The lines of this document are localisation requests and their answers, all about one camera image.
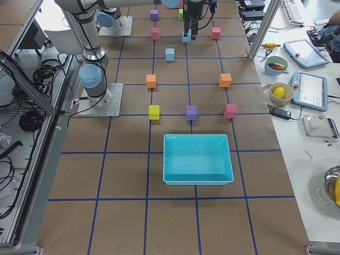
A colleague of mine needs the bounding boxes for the pink foam block left-near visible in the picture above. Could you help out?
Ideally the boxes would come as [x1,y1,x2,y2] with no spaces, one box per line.
[150,27,160,40]

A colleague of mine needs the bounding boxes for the green foam block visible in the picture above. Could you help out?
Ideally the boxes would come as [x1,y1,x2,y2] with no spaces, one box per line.
[178,8,184,21]

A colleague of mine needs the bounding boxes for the teach pendant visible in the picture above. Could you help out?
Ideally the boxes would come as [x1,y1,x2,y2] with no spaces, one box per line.
[290,71,328,112]
[283,39,329,69]

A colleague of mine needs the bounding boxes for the yellow screwdriver handle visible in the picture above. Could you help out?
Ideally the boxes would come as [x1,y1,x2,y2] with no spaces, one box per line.
[261,43,281,49]

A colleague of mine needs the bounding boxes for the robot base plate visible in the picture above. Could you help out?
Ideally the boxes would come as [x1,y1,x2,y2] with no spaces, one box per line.
[97,16,133,37]
[77,83,124,117]

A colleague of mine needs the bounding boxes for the black power adapter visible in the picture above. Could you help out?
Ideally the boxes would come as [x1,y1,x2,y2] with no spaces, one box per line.
[269,107,291,120]

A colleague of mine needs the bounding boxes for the white keyboard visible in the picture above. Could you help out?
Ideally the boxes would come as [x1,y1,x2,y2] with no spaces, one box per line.
[281,0,304,26]

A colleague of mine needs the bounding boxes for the scissors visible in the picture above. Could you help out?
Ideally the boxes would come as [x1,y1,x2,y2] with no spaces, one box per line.
[260,49,273,63]

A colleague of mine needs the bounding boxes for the orange foam block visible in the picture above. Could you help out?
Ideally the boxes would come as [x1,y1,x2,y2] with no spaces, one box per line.
[146,74,157,89]
[219,73,232,88]

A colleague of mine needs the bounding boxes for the green bowl with fruit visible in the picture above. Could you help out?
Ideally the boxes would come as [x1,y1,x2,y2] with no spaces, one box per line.
[264,56,288,76]

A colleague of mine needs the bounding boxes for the yellow lemon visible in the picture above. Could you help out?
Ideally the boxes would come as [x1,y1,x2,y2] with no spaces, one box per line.
[273,87,285,99]

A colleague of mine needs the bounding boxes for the light blue foam block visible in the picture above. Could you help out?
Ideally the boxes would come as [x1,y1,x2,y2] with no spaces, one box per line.
[165,48,175,62]

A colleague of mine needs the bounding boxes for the aluminium frame post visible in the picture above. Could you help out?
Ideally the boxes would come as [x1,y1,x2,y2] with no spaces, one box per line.
[249,0,281,60]

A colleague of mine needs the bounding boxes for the kitchen scale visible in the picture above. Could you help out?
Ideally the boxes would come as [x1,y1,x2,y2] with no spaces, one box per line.
[301,115,339,139]

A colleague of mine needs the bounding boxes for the orange foam block near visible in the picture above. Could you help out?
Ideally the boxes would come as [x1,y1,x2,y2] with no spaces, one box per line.
[146,74,157,89]

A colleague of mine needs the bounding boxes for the yellow foam block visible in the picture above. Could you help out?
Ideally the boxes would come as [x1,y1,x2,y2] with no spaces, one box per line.
[148,105,160,120]

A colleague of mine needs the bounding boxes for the purple foam block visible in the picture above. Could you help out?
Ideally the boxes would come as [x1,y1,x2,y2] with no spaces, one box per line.
[186,105,198,121]
[150,9,159,21]

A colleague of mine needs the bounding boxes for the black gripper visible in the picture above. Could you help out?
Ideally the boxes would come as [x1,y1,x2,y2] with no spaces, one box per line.
[184,0,217,41]

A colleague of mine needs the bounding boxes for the steel bowl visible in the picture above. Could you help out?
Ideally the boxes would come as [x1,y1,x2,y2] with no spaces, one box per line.
[324,165,339,208]

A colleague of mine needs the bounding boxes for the beige bowl with lemon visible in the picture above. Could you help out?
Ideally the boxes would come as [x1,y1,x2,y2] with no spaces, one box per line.
[269,82,294,106]

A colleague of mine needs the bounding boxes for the orange foam block far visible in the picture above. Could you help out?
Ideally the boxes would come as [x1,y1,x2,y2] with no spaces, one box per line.
[219,73,232,88]

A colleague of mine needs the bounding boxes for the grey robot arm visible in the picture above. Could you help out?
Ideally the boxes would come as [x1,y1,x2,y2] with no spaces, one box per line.
[97,1,217,43]
[55,1,180,107]

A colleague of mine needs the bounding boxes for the teal plastic bin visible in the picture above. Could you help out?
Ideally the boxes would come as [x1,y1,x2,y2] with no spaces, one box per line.
[163,134,234,185]

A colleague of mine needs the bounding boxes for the teach pendant near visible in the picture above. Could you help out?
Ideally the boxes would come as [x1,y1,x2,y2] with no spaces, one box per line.
[290,71,328,112]

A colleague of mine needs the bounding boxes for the teach pendant far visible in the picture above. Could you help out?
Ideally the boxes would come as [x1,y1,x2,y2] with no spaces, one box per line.
[283,39,329,69]

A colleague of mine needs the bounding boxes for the pink foam block left-far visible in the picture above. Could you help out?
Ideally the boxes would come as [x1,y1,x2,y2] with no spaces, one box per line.
[210,27,221,40]

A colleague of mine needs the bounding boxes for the purple foam block far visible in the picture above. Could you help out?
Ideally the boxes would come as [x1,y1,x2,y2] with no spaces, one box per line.
[150,9,159,21]

